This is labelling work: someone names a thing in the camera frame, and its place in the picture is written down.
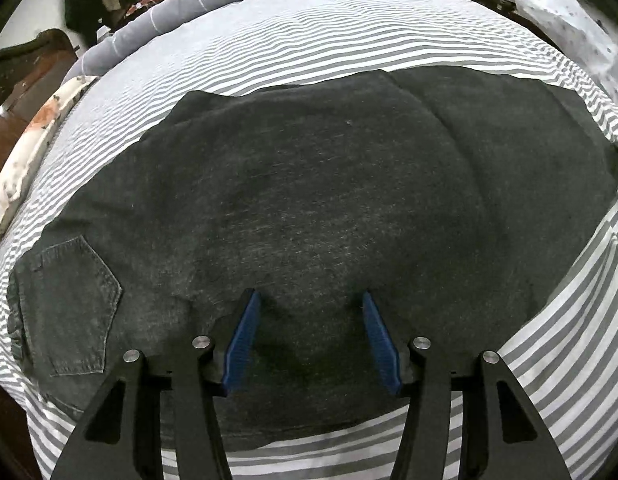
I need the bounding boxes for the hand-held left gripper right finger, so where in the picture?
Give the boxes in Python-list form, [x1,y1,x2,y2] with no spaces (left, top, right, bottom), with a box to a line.
[361,290,573,480]

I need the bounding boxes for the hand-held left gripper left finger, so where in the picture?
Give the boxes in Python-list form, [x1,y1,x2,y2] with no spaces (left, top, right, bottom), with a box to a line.
[50,287,263,480]

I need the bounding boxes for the dark grey denim pants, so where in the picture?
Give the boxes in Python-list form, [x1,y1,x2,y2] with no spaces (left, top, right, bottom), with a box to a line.
[6,66,618,453]

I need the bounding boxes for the floral pillow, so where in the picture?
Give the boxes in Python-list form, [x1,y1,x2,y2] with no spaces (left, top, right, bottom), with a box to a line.
[0,75,98,252]

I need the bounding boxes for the bed with striped sheet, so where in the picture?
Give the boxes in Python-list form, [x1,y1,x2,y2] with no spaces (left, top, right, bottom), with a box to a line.
[0,0,618,480]

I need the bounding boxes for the grey rolled duvet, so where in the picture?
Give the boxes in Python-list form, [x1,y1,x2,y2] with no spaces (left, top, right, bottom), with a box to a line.
[64,0,398,82]

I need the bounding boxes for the hanging dark clothes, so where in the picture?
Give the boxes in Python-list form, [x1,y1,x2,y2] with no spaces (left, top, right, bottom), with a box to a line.
[64,0,140,47]

